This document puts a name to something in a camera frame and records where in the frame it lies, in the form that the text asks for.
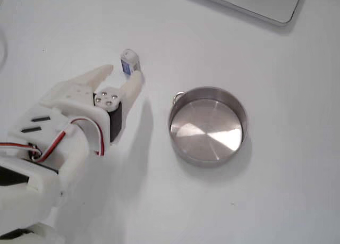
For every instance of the small white and blue box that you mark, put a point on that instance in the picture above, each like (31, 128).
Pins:
(130, 62)

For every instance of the round metal bowl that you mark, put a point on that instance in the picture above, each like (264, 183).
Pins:
(210, 135)

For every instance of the silver laptop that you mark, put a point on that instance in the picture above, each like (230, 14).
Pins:
(252, 2)

